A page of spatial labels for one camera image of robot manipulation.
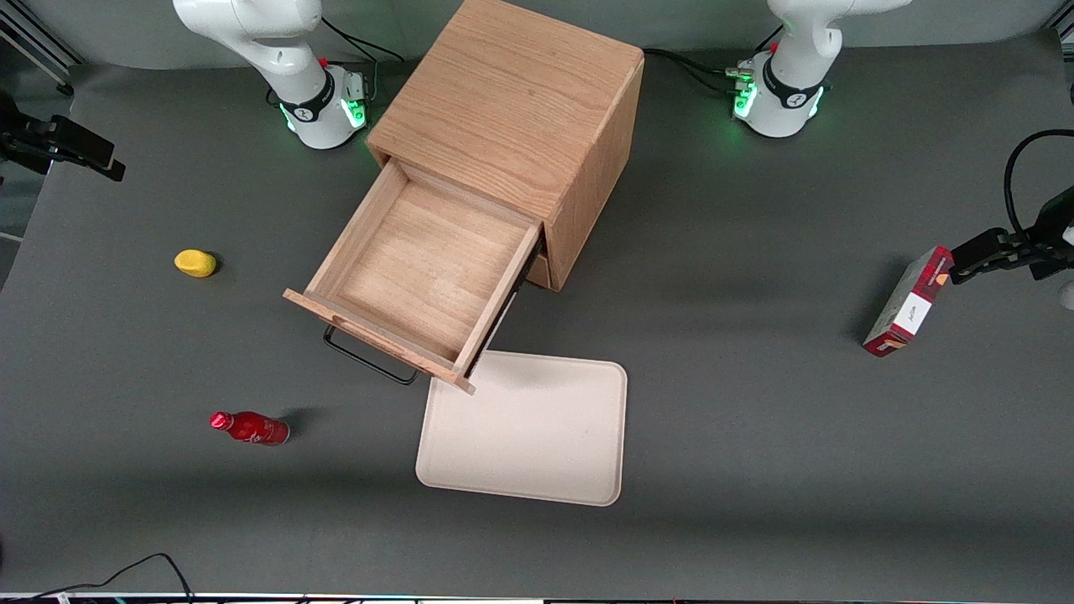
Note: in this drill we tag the red soda bottle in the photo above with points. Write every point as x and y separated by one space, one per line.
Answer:
256 429

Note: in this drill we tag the yellow lemon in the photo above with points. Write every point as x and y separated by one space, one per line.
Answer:
195 263

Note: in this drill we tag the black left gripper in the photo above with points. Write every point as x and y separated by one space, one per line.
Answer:
1054 225

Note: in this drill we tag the red plaid cardboard box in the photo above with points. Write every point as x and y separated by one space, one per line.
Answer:
910 306

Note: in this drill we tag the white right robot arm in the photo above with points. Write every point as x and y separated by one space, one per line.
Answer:
277 59

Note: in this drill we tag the wooden cabinet drawer, closed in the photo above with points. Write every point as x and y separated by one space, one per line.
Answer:
539 273

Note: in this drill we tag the beige plastic tray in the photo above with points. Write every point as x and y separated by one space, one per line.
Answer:
529 436

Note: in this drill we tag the aluminium frame bar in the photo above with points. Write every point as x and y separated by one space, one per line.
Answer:
38 46

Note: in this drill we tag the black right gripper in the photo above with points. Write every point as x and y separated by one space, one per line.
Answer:
18 135

